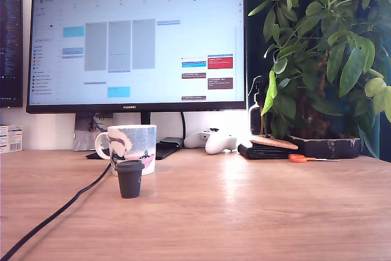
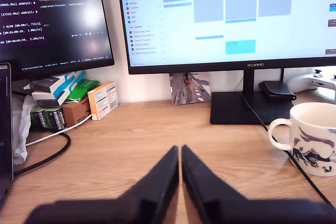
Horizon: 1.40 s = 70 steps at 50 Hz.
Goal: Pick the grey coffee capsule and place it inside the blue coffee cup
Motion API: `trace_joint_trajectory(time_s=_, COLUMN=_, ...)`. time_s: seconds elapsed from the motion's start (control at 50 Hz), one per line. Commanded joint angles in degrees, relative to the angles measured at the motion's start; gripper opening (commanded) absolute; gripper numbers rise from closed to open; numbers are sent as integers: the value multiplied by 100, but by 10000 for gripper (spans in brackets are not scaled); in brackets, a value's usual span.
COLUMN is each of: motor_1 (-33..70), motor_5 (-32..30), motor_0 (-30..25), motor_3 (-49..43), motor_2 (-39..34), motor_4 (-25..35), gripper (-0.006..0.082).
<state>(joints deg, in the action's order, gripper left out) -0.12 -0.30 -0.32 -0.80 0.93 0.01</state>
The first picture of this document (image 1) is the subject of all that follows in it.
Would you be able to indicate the round cork coaster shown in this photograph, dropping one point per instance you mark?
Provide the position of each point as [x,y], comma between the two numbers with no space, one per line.
[275,142]

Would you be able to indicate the black monitor post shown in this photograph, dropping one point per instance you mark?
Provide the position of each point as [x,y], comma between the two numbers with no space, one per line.
[145,118]

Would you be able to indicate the large black Huawei monitor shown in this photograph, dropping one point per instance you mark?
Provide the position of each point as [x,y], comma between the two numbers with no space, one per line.
[137,44]

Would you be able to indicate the green leafy houseplant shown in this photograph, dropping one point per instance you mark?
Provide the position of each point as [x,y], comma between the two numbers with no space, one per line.
[333,59]

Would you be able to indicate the dark side monitor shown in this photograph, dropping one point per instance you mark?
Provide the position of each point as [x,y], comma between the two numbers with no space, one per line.
[10,44]

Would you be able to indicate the blue white printed coffee mug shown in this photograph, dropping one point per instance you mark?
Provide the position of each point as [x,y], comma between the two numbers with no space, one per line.
[139,141]

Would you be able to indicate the dark spray bottle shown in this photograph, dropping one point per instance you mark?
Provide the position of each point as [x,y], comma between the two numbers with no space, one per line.
[255,117]

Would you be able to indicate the silver monitor stand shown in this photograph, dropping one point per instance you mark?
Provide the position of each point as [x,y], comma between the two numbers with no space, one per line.
[82,140]

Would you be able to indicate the white game controller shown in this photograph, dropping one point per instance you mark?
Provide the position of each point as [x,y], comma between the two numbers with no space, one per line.
[218,145]

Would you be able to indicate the black rectangular planter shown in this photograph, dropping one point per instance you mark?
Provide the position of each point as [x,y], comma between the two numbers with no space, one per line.
[330,148]

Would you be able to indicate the white printed cardboard box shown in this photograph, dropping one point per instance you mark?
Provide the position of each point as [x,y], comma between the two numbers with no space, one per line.
[10,140]

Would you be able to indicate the black folded wallet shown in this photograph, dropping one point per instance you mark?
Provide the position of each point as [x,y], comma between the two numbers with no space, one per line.
[262,152]

